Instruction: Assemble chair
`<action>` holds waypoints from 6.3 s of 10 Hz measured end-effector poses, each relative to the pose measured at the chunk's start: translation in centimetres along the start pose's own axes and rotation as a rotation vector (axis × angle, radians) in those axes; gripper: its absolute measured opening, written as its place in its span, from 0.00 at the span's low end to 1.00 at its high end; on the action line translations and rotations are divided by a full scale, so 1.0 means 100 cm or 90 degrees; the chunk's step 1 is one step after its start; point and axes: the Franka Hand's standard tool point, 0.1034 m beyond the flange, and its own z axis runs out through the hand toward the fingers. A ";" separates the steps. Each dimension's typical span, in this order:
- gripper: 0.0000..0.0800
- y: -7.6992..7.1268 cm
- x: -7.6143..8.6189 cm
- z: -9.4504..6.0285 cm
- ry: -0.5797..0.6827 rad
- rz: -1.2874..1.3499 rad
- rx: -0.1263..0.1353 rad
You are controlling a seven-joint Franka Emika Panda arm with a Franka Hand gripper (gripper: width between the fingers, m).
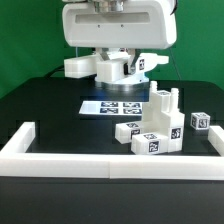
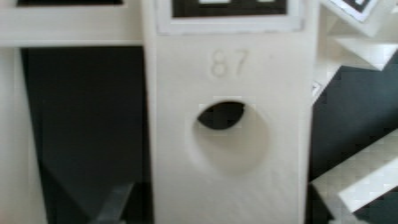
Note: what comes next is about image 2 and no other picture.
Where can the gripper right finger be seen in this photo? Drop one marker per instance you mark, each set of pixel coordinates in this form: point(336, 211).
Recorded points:
point(329, 212)

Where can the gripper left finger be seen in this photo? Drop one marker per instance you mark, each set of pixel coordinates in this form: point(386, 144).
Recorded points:
point(123, 209)

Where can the white chair back frame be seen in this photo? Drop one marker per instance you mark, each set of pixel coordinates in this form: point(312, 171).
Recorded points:
point(155, 95)

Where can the white chair leg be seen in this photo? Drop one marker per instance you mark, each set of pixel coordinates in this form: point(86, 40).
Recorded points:
point(363, 178)

